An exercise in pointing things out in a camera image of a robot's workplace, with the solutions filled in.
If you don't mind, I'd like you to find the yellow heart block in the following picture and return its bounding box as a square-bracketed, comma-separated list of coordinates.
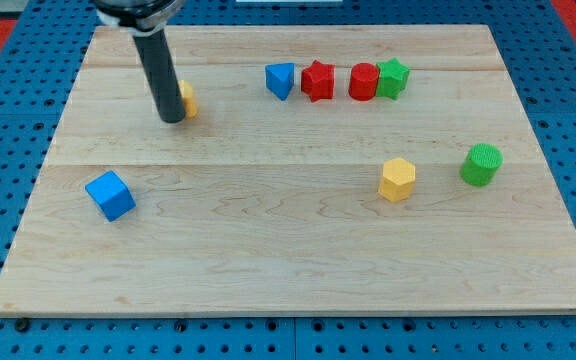
[178, 80, 199, 119]

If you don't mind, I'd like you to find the blue triangle block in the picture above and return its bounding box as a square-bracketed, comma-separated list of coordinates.
[265, 63, 295, 101]

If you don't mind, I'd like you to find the light wooden board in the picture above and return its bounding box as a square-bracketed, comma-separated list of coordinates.
[0, 25, 576, 319]

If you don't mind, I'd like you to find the red star block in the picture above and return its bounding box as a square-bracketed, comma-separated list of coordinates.
[301, 60, 336, 102]

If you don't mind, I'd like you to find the yellow hexagon block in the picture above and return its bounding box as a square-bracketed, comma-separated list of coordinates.
[378, 158, 416, 202]

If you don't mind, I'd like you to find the red cylinder block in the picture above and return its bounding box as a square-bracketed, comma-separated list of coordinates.
[348, 62, 380, 101]

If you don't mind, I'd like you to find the green star block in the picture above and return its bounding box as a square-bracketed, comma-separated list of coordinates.
[375, 58, 410, 100]

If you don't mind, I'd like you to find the blue cube block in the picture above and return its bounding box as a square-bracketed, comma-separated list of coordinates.
[85, 171, 136, 222]

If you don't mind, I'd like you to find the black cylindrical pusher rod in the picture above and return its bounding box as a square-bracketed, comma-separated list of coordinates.
[133, 30, 186, 124]

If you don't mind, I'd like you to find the green cylinder block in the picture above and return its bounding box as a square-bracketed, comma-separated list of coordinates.
[460, 143, 504, 187]

